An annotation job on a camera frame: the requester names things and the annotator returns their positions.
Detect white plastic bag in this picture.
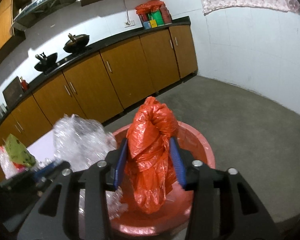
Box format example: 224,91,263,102
0,146,18,179

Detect orange plastic bag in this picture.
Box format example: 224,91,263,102
13,162,26,172

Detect red bag on boxes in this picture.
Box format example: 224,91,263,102
135,0,165,15

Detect lower wooden cabinets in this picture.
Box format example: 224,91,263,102
0,24,199,183

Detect red bottle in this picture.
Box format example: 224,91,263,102
20,77,29,91

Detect green plastic bag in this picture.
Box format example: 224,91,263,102
5,134,36,167

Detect red plastic trash basket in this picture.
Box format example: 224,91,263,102
110,121,216,237

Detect black wok left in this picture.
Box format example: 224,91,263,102
34,53,58,72

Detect bubble wrap sheet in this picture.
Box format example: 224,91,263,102
52,114,128,221

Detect colourful boxes on counter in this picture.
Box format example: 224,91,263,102
136,4,172,29

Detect black wok with lid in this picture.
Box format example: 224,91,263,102
63,33,90,54

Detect steel range hood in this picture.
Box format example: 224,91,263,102
12,0,82,32

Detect white tablecloth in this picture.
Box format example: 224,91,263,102
27,130,56,167

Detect red plastic bag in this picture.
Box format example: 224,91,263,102
125,96,179,214

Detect dark cutting board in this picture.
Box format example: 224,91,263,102
3,77,24,108

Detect wall power socket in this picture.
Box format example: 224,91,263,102
125,20,135,28

